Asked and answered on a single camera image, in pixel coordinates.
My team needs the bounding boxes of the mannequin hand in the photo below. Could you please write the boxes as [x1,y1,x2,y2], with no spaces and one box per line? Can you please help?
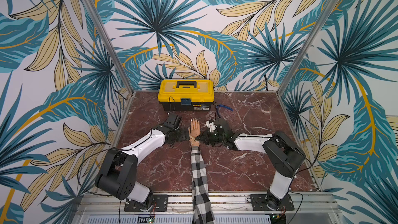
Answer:
[189,118,201,139]

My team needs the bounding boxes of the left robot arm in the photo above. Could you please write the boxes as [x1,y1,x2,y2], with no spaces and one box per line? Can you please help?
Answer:
[95,113,189,210]

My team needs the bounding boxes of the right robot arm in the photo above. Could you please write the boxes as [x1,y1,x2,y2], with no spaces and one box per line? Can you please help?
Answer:
[195,118,306,211]

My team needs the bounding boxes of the yellow black toolbox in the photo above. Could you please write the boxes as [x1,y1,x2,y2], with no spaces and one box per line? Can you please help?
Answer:
[158,79,215,112]

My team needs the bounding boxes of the black white plaid sleeve arm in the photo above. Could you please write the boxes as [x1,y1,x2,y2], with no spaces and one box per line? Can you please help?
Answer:
[191,146,216,224]

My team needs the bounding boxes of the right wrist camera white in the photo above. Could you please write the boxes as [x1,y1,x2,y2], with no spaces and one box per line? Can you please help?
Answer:
[206,120,217,133]

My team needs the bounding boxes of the blue handled pliers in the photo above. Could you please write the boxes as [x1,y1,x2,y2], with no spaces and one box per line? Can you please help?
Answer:
[213,103,234,118]

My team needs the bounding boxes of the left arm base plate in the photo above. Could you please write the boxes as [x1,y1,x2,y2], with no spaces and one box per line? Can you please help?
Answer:
[124,194,169,213]

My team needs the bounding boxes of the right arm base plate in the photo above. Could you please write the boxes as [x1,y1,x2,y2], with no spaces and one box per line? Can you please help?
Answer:
[247,194,295,211]

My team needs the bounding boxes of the left aluminium frame post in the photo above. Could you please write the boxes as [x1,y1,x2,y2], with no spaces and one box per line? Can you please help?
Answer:
[82,0,134,95]

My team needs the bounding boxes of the aluminium frame post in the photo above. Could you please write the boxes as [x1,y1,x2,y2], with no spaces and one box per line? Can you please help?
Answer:
[82,0,134,95]
[276,0,339,97]

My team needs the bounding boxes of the right aluminium frame post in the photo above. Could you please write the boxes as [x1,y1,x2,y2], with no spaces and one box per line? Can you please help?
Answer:
[276,0,339,97]

